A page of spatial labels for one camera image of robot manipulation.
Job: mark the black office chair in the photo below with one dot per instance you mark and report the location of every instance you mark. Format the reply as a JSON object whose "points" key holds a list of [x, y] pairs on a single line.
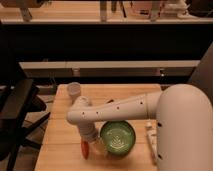
{"points": [[17, 99]]}

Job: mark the white paper cup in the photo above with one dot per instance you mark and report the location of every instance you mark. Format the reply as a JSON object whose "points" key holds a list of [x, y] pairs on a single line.
{"points": [[74, 90]]}

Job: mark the red pepper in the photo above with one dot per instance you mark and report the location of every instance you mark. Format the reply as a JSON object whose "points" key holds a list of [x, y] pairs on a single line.
{"points": [[85, 149]]}

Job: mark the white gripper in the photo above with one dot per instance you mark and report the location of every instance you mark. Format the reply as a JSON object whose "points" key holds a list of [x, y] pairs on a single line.
{"points": [[89, 133]]}

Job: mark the white remote control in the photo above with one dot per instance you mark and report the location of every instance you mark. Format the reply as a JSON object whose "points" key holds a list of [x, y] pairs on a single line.
{"points": [[152, 140]]}

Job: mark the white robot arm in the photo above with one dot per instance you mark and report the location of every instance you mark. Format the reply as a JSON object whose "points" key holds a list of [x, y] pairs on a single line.
{"points": [[184, 116]]}

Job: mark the green ceramic bowl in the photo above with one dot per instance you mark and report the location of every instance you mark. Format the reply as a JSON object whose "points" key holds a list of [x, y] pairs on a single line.
{"points": [[118, 136]]}

